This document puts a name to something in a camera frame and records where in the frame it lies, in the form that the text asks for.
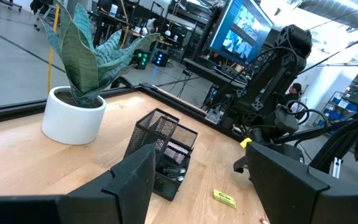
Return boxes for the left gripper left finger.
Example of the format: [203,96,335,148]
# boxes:
[57,144,157,224]

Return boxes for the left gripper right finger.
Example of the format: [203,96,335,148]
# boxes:
[246,141,358,224]

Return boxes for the yellow-green eraser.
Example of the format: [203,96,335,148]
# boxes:
[213,189,237,209]

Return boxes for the black mesh desk organizer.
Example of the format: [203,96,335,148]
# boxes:
[123,108,198,202]

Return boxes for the black office chair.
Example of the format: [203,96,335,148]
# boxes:
[29,0,58,32]

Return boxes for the person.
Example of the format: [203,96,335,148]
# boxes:
[143,17,160,35]
[280,82,304,108]

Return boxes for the shelf with blue bins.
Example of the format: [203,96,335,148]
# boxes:
[321,90,358,122]

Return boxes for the white round plant pot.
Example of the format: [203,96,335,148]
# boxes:
[41,86,107,146]

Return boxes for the black monitor desk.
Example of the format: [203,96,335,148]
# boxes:
[183,57,250,94]

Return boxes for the large computer monitor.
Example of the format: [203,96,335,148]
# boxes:
[208,0,275,67]

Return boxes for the computer with green lights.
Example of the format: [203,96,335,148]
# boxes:
[131,49,151,70]

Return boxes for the green snake plant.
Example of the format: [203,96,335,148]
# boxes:
[40,0,161,106]

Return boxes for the computer with blue lights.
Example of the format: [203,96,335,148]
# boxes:
[152,50,170,68]

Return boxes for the wooden workbench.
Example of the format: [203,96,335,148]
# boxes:
[93,9,173,47]

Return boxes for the black metal table frame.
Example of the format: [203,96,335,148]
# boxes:
[0,82,245,141]

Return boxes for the yellow hanging cable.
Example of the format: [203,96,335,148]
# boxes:
[47,12,60,94]

